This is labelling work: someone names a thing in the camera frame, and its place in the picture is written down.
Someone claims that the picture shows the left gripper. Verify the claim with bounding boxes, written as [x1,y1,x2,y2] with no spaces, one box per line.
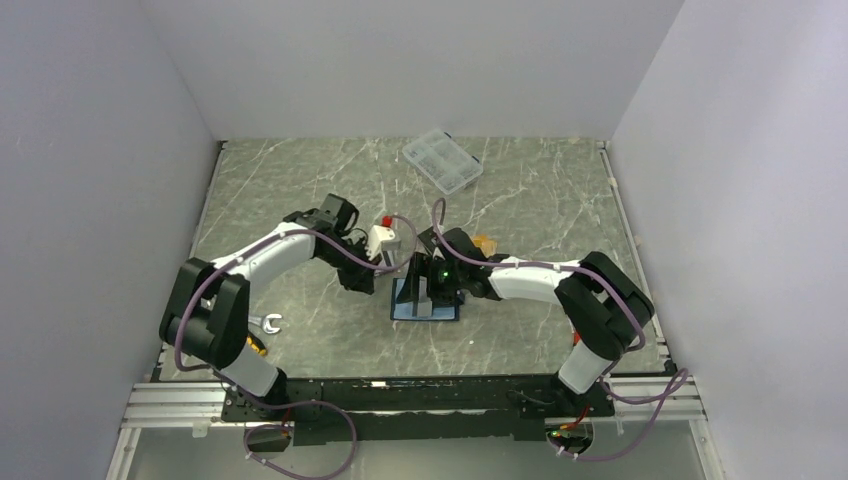
[319,236,383,295]

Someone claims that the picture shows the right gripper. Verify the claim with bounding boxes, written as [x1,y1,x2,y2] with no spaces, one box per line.
[397,253,466,310]

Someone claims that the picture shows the silver credit card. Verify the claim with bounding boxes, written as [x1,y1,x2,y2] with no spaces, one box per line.
[411,299,433,320]

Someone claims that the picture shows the blue leather card holder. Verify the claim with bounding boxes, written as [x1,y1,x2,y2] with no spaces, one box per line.
[389,278,465,322]

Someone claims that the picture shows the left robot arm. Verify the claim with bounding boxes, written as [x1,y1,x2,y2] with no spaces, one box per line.
[159,194,399,420]

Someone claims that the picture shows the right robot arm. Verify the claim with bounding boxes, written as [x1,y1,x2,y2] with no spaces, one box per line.
[391,228,655,415]

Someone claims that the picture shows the black card stack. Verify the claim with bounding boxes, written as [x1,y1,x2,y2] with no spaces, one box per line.
[417,226,444,258]

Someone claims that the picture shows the orange card stack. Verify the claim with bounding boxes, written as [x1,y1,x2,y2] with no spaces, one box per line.
[471,235,497,260]

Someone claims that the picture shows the clear plastic organizer box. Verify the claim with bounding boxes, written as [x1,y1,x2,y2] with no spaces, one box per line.
[402,129,483,196]

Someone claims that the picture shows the silver wrench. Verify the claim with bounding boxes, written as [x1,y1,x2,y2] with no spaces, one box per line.
[248,313,283,335]

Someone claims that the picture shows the yellow black screwdriver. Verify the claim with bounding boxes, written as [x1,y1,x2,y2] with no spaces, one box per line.
[246,334,268,357]

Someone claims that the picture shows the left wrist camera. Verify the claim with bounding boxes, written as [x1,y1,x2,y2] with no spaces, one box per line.
[366,216,401,266]

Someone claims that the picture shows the black base frame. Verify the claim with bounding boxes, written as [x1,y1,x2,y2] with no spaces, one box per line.
[221,374,615,446]

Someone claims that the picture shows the aluminium rail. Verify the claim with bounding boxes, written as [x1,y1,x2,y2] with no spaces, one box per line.
[122,377,708,432]

